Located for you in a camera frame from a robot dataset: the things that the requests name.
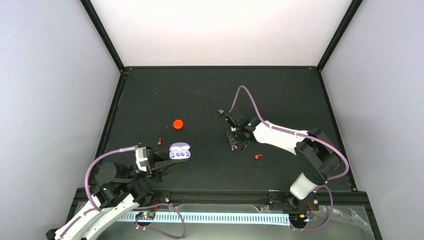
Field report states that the black right rear frame post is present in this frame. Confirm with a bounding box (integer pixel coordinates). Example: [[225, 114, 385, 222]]
[[316, 0, 363, 73]]

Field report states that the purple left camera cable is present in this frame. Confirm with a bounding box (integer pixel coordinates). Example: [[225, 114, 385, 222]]
[[84, 144, 139, 213]]

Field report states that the lavender earbud charging case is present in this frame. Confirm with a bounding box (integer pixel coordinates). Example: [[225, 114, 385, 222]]
[[169, 142, 191, 161]]

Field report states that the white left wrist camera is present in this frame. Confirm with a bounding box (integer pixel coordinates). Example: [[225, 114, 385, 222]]
[[135, 147, 149, 172]]

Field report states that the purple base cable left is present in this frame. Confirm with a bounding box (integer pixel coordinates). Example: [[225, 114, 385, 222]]
[[134, 202, 187, 240]]

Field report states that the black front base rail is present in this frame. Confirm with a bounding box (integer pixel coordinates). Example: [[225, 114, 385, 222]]
[[67, 188, 375, 213]]

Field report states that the light blue slotted cable duct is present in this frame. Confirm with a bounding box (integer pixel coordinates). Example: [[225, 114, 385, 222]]
[[117, 211, 290, 226]]

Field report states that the black left rear frame post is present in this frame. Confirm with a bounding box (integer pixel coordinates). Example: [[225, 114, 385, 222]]
[[80, 0, 125, 72]]

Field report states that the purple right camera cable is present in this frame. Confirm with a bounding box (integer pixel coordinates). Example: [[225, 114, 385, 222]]
[[228, 85, 350, 200]]

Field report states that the black frame post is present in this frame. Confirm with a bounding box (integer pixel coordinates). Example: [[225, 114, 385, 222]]
[[316, 0, 363, 73], [80, 0, 125, 72]]

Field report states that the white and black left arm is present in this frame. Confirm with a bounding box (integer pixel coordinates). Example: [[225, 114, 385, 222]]
[[46, 143, 192, 240]]

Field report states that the orange round bottle cap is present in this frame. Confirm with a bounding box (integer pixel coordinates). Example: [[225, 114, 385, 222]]
[[172, 119, 184, 130]]

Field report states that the purple camera cable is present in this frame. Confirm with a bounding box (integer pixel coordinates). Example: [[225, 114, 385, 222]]
[[84, 144, 139, 213], [228, 85, 350, 200]]

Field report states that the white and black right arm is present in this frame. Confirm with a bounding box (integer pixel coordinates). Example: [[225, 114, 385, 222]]
[[225, 114, 342, 210]]

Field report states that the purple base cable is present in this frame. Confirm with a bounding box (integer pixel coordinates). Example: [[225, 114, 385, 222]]
[[289, 202, 332, 232], [134, 202, 187, 240]]

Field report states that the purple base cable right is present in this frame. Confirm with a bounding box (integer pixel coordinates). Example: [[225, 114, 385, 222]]
[[289, 202, 332, 232]]

